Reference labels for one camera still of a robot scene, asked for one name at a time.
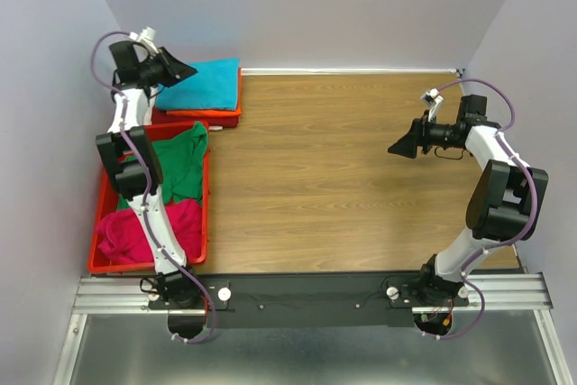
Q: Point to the green t shirt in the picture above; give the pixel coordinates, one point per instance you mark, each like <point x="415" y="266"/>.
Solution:
<point x="181" y="159"/>

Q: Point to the folded dark red t shirt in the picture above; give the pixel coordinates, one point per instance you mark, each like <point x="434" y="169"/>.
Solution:
<point x="162" y="117"/>

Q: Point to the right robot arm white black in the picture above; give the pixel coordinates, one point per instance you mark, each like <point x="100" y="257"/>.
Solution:
<point x="504" y="206"/>

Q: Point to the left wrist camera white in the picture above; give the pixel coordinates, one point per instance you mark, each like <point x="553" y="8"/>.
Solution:
<point x="146" y="38"/>

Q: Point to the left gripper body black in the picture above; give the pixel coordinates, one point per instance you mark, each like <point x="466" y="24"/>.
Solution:
<point x="145" y="73"/>

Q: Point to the folded orange t shirt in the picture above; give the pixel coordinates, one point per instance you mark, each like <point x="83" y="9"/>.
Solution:
<point x="214" y="113"/>

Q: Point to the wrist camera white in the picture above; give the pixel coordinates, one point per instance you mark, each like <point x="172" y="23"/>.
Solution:
<point x="433" y="100"/>
<point x="146" y="38"/>

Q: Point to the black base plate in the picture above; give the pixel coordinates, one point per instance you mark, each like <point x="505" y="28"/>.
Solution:
<point x="302" y="300"/>

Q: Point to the teal t shirt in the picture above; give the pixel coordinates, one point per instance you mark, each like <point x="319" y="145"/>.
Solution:
<point x="213" y="87"/>

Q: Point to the aluminium frame rail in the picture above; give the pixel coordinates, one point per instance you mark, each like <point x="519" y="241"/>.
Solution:
<point x="505" y="335"/>

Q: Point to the red plastic bin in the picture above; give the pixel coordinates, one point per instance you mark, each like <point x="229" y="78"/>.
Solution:
<point x="109" y="201"/>

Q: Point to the magenta t shirt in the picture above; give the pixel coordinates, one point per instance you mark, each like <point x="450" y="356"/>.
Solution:
<point x="120" y="240"/>

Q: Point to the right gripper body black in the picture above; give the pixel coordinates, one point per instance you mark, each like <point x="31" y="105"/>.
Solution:
<point x="440" y="135"/>

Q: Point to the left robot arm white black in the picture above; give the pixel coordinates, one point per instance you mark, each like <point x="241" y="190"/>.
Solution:
<point x="133" y="167"/>

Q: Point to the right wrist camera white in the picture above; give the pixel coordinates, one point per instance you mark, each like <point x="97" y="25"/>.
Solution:
<point x="433" y="100"/>

